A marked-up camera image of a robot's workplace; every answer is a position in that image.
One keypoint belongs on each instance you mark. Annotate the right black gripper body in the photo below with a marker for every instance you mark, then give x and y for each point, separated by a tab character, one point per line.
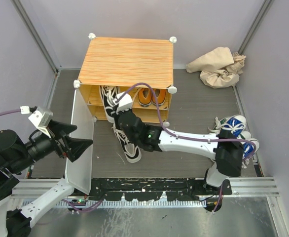
129	110

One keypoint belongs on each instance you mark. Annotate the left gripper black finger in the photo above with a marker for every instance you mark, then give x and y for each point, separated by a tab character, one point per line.
60	130
76	148

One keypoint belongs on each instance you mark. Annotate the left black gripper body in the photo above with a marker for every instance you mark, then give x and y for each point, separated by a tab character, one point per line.
41	146

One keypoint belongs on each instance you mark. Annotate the black white sneaker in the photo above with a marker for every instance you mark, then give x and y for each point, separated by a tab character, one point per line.
107	94
132	152

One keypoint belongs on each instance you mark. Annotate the orange sneaker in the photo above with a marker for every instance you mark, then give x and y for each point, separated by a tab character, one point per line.
144	97
159	97

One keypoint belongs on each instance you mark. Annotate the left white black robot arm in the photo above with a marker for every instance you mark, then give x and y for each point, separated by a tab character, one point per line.
15	156

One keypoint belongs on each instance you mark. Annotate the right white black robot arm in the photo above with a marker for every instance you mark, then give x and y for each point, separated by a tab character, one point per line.
223	149

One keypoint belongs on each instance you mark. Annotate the wood grain shoe cabinet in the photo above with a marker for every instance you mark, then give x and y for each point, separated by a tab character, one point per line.
129	64

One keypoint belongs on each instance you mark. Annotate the green sneaker left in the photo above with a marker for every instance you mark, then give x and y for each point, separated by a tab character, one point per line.
216	127

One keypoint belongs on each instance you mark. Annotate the green sneaker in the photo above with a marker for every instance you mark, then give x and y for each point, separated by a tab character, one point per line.
216	127
245	135

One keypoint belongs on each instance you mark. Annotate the blue sneaker upper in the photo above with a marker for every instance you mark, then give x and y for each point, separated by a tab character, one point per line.
235	124

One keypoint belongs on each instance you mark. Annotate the blue sneaker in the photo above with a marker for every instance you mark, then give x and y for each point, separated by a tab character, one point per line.
235	124
250	148

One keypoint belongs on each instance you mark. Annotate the crumpled beige cloth bag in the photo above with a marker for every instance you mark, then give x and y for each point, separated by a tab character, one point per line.
219	68

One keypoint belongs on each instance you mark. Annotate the green sneaker lower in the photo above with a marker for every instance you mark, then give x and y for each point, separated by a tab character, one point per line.
245	135

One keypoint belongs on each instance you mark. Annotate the blue sneaker lower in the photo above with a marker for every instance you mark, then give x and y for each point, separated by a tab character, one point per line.
250	148

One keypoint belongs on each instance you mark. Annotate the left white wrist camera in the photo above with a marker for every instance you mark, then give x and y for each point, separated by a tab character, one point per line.
40	119

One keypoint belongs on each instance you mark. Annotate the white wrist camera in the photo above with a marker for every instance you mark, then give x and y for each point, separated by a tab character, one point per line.
123	102
40	119

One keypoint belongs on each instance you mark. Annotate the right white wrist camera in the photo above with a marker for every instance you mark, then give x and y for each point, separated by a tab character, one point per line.
123	102

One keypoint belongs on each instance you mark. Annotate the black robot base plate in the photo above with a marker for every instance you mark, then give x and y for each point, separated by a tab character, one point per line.
145	189

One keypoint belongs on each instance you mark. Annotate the slotted grey cable duct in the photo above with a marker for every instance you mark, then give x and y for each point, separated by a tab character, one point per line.
162	203

